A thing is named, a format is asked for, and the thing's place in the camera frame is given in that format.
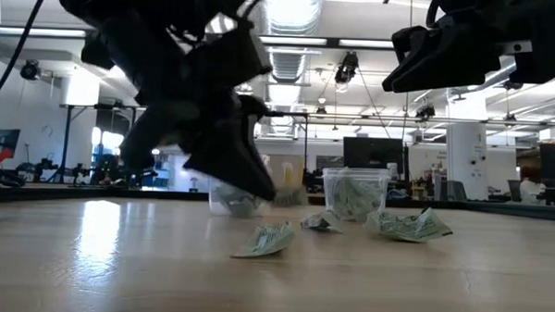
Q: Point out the person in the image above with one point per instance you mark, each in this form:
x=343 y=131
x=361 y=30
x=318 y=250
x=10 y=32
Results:
x=531 y=190

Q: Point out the white building column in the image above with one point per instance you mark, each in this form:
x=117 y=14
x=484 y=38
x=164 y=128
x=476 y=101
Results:
x=467 y=149

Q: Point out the black ceiling-mounted device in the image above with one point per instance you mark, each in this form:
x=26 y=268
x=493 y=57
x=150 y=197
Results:
x=30 y=70

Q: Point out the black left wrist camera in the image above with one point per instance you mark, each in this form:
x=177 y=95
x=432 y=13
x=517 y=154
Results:
x=234 y=57

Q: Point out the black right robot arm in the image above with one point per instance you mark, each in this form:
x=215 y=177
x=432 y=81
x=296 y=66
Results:
x=486 y=3

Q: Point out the silver ventilation duct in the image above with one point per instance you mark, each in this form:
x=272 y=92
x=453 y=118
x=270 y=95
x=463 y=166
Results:
x=291 y=17

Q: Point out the orange mug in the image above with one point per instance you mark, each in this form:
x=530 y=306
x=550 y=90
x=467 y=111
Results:
x=293 y=172

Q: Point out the grey chair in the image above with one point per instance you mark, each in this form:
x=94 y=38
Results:
x=512 y=189

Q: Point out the crumpled green white sweetener packet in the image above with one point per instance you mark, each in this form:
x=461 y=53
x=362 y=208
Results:
x=321 y=221

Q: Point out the dark wall screen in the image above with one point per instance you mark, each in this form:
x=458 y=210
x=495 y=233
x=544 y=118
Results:
x=2 y=142

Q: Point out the black overhead camera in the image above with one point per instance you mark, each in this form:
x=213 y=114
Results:
x=347 y=68

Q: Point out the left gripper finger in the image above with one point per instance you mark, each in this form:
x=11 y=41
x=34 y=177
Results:
x=158 y=133
x=236 y=159

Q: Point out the black monitor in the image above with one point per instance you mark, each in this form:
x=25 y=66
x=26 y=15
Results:
x=374 y=155

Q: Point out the tall black rig frame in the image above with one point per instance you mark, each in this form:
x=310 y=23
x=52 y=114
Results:
x=66 y=135

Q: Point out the black background robot arm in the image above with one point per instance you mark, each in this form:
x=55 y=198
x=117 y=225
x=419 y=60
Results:
x=41 y=166

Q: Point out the green white sweetener packet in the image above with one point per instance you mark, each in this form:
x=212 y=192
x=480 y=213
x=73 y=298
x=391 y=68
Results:
x=409 y=227
x=265 y=241
x=290 y=198
x=236 y=203
x=321 y=221
x=354 y=198

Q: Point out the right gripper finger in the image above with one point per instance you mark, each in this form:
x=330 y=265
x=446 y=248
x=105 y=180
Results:
x=447 y=64
x=411 y=40

